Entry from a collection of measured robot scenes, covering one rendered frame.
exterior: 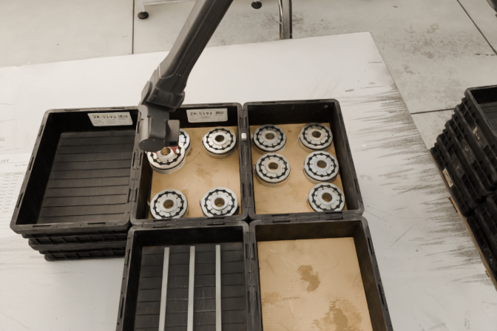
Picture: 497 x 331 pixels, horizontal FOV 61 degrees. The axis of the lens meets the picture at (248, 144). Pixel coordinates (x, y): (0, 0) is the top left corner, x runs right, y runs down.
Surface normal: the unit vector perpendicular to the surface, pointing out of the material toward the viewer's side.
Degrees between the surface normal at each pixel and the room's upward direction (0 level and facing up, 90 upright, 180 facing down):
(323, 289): 0
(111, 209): 0
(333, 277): 0
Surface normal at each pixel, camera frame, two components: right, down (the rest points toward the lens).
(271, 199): 0.00, -0.58
